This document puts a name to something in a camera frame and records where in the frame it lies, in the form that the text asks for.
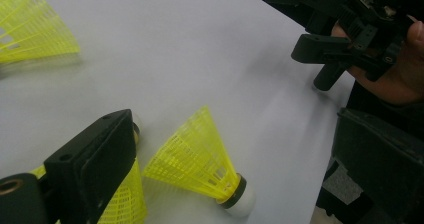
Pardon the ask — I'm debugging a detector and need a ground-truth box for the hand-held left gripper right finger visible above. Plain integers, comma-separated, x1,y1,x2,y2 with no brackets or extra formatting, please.
332,107,424,224

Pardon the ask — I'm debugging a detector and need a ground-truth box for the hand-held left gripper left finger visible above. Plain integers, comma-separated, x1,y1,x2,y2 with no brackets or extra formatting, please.
44,108,138,224

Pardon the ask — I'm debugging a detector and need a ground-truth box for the yellow shuttlecock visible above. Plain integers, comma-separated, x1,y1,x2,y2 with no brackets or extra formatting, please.
31,122,148,224
142,105,257,218
0,0,82,65

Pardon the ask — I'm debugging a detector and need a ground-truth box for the white table cover sheet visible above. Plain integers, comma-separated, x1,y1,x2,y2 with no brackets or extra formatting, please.
0,0,356,224

